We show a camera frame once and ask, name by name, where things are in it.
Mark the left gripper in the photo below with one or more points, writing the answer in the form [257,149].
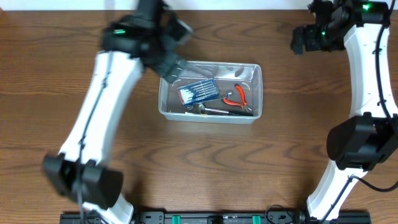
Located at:
[166,58]

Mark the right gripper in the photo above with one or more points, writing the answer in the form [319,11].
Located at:
[310,40]

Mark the blue precision screwdriver set case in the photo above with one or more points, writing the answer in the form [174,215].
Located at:
[198,91]

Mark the black handled hammer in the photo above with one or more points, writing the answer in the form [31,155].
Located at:
[214,111]

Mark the black yellow screwdriver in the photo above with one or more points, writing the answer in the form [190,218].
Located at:
[201,113]

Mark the silver ring wrench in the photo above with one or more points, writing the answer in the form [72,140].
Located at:
[190,107]

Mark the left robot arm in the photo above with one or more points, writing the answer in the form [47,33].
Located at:
[80,171]

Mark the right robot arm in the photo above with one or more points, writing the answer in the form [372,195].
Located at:
[369,136]

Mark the clear plastic container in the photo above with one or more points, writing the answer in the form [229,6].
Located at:
[243,79]

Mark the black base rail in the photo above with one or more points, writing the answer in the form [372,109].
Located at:
[277,215]

